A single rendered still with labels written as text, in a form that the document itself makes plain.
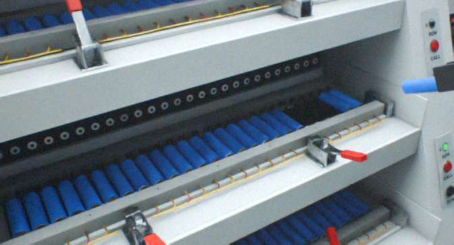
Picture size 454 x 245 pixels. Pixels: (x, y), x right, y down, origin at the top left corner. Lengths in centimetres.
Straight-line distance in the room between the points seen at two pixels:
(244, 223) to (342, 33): 28
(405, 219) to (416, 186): 6
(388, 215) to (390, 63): 26
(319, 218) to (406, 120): 21
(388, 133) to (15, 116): 51
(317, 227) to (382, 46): 31
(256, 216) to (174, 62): 22
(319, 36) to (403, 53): 17
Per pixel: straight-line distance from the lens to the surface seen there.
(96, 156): 60
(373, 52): 74
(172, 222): 51
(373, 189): 84
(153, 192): 52
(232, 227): 53
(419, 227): 80
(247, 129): 63
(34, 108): 44
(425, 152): 73
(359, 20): 62
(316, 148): 59
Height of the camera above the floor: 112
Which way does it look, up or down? 13 degrees down
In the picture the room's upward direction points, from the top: 12 degrees counter-clockwise
